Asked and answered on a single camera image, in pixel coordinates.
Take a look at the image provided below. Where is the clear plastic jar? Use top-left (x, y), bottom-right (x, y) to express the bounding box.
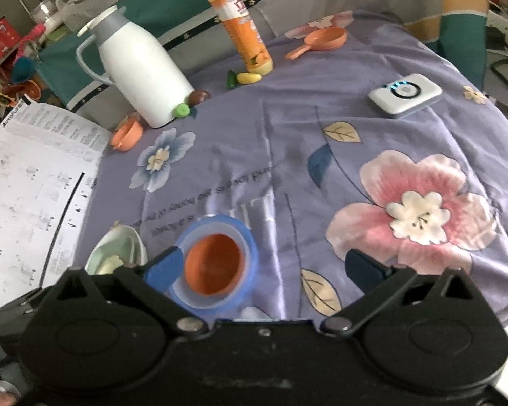
top-left (31, 0), bottom-right (59, 25)

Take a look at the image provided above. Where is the orange two-handled bowl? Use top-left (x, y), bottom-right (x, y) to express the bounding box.
top-left (110, 112), bottom-right (145, 152)

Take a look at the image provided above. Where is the white thermos jug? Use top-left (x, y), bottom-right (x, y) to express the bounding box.
top-left (76, 6), bottom-right (196, 129)

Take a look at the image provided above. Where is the orange toy pan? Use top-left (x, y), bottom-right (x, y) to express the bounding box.
top-left (285, 26), bottom-right (349, 60)

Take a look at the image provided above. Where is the teal toy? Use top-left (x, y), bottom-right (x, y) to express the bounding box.
top-left (12, 57), bottom-right (37, 84)

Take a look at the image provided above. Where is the teal blanket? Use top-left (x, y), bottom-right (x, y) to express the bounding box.
top-left (38, 0), bottom-right (335, 111)

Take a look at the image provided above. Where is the orange cup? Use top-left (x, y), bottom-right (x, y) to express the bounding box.
top-left (184, 234), bottom-right (245, 296)

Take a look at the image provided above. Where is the blue translucent bowl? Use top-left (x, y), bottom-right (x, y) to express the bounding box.
top-left (169, 214), bottom-right (260, 310)

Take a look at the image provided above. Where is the orange plastic bottle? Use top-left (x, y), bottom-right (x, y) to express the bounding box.
top-left (203, 0), bottom-right (275, 75)

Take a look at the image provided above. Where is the printed paper sheet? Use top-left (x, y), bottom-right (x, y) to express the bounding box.
top-left (0, 97), bottom-right (113, 314)

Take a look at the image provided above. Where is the brown toy mushroom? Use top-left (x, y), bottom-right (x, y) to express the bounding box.
top-left (187, 89), bottom-right (212, 106)

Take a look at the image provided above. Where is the light green bowl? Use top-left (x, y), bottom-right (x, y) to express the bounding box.
top-left (85, 225), bottom-right (148, 278)

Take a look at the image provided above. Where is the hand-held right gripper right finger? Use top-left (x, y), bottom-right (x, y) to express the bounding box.
top-left (320, 249), bottom-right (487, 335)

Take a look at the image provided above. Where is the white power bank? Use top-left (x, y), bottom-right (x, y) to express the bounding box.
top-left (368, 73), bottom-right (443, 120)

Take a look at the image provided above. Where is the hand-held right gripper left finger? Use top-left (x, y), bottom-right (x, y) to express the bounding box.
top-left (46, 246), bottom-right (209, 336)

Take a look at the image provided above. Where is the purple floral cloth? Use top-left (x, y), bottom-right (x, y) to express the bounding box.
top-left (74, 10), bottom-right (508, 327)

